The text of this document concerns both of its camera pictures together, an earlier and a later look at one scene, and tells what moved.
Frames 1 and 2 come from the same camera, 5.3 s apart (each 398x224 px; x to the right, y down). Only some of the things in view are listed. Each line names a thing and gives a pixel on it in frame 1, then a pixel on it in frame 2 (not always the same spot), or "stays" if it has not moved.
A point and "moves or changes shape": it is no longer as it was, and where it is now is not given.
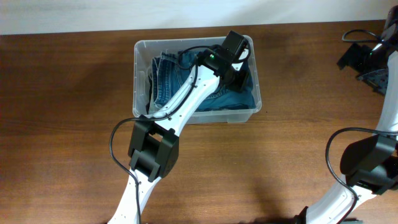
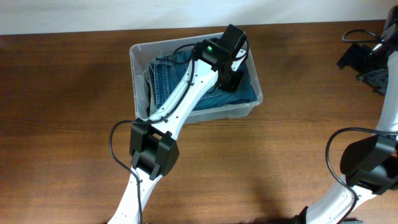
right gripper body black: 359,58 stays
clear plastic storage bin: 158,77 stays
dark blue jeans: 168,68 stays
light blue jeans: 153,107 moves or changes shape
